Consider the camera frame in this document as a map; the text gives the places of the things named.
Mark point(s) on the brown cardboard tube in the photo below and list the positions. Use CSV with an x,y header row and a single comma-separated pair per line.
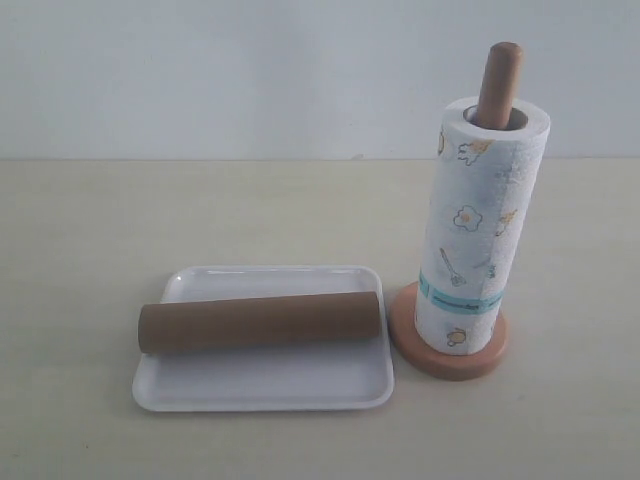
x,y
168,328

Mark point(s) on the printed paper towel roll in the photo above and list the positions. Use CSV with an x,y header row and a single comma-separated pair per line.
x,y
480,195

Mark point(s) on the wooden paper towel holder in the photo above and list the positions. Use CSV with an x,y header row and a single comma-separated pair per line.
x,y
450,360

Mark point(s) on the white plastic tray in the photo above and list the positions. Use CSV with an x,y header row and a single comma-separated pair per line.
x,y
333,375

